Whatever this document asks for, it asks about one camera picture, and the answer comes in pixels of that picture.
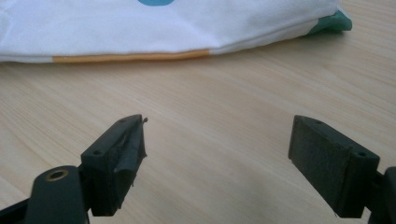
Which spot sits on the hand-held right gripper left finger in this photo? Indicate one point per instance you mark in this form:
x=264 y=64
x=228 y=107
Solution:
x=109 y=168

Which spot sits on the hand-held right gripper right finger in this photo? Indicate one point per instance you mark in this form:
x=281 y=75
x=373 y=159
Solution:
x=327 y=168

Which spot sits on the white tote bag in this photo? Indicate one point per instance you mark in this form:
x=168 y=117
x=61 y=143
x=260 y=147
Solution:
x=149 y=28

